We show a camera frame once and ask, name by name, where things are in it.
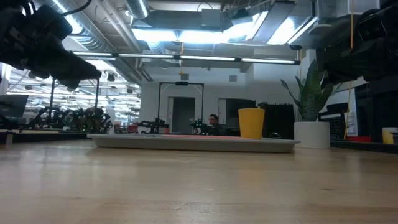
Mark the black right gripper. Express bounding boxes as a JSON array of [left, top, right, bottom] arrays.
[[323, 3, 398, 83]]

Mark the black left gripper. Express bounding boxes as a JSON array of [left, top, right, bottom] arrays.
[[0, 0, 103, 90]]

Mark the yellow plastic cup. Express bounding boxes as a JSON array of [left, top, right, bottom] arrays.
[[238, 107, 266, 140]]

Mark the grey plastic tray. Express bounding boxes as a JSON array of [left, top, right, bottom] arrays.
[[86, 133, 301, 154]]

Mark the background robot arms cluster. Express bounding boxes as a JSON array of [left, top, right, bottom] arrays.
[[27, 105, 113, 134]]

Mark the black pegboard panel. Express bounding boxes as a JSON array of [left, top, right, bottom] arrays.
[[318, 102, 349, 141]]

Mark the dark computer monitor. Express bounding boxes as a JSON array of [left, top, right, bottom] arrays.
[[0, 94, 29, 118]]

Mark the red flat item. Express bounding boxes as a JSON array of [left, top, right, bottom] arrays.
[[346, 135, 373, 143]]

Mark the small yellow container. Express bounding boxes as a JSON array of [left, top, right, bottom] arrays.
[[381, 126, 398, 145]]

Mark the snake plant in white pot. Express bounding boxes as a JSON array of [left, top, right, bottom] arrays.
[[280, 58, 343, 149]]

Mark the black cabinet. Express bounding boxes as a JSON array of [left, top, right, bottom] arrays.
[[257, 102, 295, 140]]

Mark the long ceiling light strip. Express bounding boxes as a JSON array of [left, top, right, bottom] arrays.
[[71, 51, 301, 65]]

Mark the grey double door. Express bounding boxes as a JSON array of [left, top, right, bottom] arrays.
[[167, 96, 196, 134]]

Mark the person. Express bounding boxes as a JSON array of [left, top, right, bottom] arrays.
[[206, 114, 230, 136]]

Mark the yellow hanging cable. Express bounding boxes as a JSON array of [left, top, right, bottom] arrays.
[[343, 0, 355, 140]]

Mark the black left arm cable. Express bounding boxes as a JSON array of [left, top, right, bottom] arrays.
[[60, 0, 93, 17]]

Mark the black aluminium table frame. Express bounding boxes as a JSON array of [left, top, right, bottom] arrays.
[[0, 130, 398, 154]]

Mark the silver ceiling duct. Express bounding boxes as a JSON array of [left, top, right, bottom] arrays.
[[125, 0, 150, 20]]

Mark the black gantry frame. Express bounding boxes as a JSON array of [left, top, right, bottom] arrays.
[[157, 81, 205, 131]]

